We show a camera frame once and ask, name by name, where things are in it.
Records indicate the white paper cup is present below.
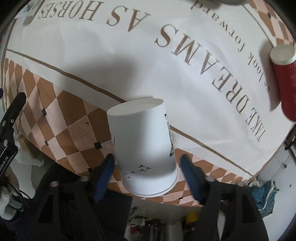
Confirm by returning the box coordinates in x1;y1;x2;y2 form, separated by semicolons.
15;0;44;25
107;98;179;198

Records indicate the checkered tablecloth with text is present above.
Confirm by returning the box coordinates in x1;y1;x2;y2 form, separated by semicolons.
1;0;296;207

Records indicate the white upright paper cup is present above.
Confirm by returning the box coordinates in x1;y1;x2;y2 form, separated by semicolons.
15;0;44;25

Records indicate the pile of teal clothes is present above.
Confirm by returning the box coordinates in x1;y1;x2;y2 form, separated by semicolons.
247;180;279;218

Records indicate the red textured paper cup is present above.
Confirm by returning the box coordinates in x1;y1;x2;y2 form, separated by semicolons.
269;44;295;123

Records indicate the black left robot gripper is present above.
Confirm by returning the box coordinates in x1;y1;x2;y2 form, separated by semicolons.
1;92;27;185

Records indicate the grey cylindrical cup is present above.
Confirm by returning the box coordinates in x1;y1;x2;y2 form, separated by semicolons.
209;0;249;6

